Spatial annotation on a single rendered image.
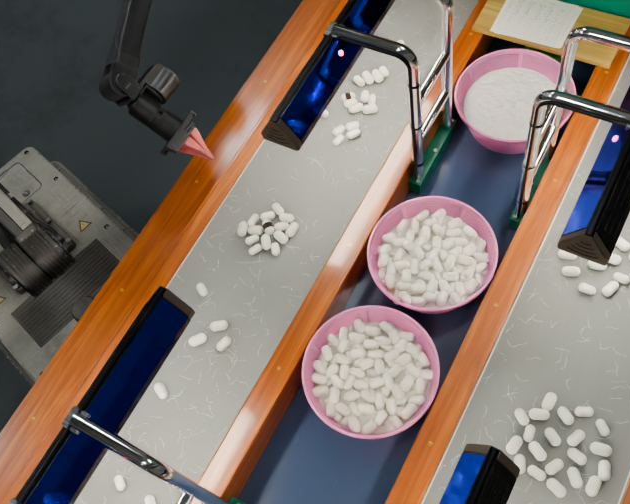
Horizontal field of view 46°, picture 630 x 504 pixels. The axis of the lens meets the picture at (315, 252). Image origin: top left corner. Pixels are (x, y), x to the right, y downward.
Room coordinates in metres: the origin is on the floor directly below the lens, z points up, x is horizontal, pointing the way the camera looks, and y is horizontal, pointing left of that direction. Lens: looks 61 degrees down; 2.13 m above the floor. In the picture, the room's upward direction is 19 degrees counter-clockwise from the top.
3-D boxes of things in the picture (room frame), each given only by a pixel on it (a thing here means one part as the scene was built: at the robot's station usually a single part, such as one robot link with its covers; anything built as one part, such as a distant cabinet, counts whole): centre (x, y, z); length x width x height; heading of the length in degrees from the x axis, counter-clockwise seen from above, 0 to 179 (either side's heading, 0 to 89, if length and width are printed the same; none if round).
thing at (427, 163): (0.99, -0.28, 0.90); 0.20 x 0.19 x 0.45; 135
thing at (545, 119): (0.71, -0.56, 0.90); 0.20 x 0.19 x 0.45; 135
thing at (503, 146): (0.97, -0.54, 0.72); 0.27 x 0.27 x 0.10
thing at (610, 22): (1.13, -0.70, 0.77); 0.33 x 0.15 x 0.01; 45
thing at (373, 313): (0.47, -0.03, 0.72); 0.27 x 0.27 x 0.10
